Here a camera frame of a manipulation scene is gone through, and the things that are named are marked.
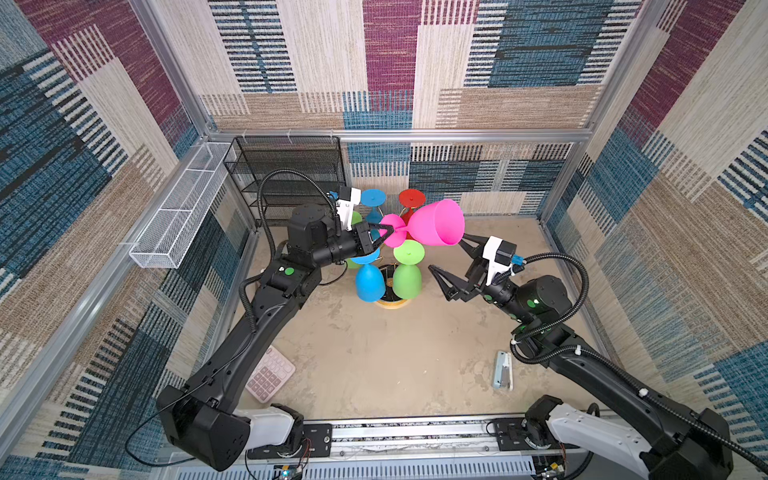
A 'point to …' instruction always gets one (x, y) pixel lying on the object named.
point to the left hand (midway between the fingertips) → (395, 226)
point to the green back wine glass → (356, 218)
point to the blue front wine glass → (370, 282)
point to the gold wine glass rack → (390, 301)
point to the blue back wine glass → (374, 197)
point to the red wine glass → (411, 198)
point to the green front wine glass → (407, 274)
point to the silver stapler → (503, 371)
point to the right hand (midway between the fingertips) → (441, 252)
